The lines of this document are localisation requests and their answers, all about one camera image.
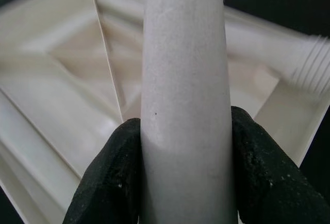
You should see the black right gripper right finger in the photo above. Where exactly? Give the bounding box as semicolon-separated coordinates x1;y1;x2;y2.
231;105;330;224

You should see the white plastic table top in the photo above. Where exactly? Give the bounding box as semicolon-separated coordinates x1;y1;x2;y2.
0;0;325;224

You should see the white plastic table leg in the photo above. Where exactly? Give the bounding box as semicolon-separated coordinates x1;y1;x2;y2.
139;0;242;224
95;0;329;96

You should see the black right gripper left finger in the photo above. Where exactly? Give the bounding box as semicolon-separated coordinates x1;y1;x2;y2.
61;117;142;224

